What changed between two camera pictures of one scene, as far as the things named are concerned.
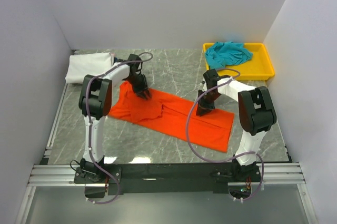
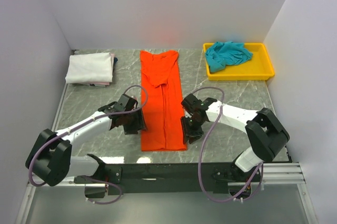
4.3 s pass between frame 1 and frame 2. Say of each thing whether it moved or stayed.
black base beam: stayed
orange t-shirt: moved
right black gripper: moved
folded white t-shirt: stayed
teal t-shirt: stayed
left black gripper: moved
